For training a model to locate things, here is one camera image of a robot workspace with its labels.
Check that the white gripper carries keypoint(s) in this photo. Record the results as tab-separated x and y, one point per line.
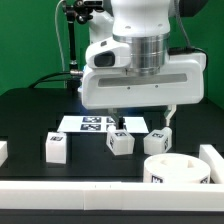
140	72

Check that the white round stool seat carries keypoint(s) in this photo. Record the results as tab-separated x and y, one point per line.
173	168

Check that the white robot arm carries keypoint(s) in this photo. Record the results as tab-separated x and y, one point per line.
143	18

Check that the white marker sheet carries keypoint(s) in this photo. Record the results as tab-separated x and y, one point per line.
100	124

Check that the white right barrier wall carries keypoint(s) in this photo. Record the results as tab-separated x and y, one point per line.
210	155

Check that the white barrier wall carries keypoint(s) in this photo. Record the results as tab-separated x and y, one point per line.
210	155
3	152
119	196

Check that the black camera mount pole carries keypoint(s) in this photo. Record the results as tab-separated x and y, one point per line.
76	12

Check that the black camera on mount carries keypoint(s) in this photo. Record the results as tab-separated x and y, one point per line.
93	3

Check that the white left barrier wall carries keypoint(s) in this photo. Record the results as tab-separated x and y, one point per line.
3	152

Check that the white front barrier wall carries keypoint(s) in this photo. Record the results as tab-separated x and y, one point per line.
119	196

